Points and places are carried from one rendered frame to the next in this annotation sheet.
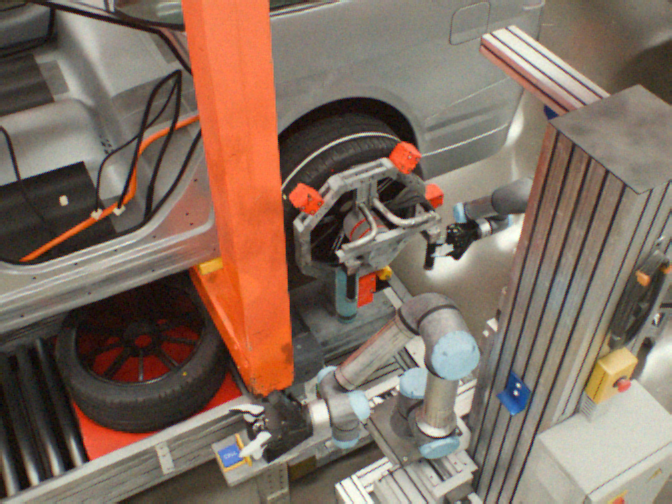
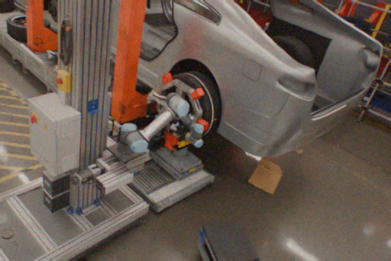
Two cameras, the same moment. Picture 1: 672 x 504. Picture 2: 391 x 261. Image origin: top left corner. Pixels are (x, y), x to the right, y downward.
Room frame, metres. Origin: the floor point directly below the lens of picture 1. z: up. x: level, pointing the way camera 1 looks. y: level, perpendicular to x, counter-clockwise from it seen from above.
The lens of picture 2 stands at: (1.02, -2.93, 2.55)
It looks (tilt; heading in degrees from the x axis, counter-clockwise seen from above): 33 degrees down; 68
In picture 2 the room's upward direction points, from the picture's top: 12 degrees clockwise
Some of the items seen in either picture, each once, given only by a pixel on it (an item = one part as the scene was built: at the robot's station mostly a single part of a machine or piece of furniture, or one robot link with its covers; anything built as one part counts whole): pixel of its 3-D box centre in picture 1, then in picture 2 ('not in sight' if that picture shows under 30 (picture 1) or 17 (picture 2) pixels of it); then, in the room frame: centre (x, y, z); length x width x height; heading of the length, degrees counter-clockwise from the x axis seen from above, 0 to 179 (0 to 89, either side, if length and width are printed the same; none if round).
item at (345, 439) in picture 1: (343, 422); not in sight; (1.11, -0.02, 1.11); 0.11 x 0.08 x 0.11; 16
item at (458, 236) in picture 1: (462, 234); (183, 131); (2.08, -0.48, 0.86); 0.12 x 0.08 x 0.09; 118
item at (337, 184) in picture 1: (360, 224); (178, 109); (2.14, -0.10, 0.85); 0.54 x 0.07 x 0.54; 118
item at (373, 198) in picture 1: (402, 201); not in sight; (2.08, -0.24, 1.03); 0.19 x 0.18 x 0.11; 28
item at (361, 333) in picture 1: (334, 313); (176, 160); (2.28, 0.01, 0.13); 0.50 x 0.36 x 0.10; 118
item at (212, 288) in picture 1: (227, 285); (147, 97); (1.97, 0.42, 0.69); 0.52 x 0.17 x 0.35; 28
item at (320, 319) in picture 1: (339, 284); (180, 147); (2.29, -0.02, 0.32); 0.40 x 0.30 x 0.28; 118
